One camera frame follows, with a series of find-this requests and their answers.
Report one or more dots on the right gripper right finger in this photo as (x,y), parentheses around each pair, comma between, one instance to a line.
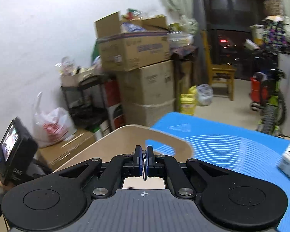
(167,168)

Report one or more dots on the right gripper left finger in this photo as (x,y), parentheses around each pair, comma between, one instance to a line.
(112,174)

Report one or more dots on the silver keys with ring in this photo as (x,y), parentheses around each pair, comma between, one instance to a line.
(144,165)

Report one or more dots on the beige plastic storage bin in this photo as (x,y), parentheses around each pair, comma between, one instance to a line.
(70,177)

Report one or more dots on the cardboard box on floor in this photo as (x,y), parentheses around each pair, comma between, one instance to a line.
(56,155)

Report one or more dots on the white red plastic bag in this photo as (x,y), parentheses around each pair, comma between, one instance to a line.
(53,127)

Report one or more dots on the yellow detergent jug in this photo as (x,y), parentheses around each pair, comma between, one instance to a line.
(188,101)

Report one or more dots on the black metal shelf cart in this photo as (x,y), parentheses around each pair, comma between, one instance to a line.
(81,105)

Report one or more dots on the large cardboard box stack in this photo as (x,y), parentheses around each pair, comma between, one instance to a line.
(147,94)

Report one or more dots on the grey plastic bag floor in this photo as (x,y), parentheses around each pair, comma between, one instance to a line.
(204,95)

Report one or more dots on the blue silicone baking mat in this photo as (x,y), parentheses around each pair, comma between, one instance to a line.
(235,148)

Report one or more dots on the wooden chair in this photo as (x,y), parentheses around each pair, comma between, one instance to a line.
(218,73)

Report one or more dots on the open cardboard box top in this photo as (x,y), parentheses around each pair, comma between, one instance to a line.
(126,45)

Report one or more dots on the red bucket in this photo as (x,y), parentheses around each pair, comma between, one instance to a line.
(258,93)

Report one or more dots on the green black bicycle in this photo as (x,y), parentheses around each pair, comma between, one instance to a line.
(273,113)

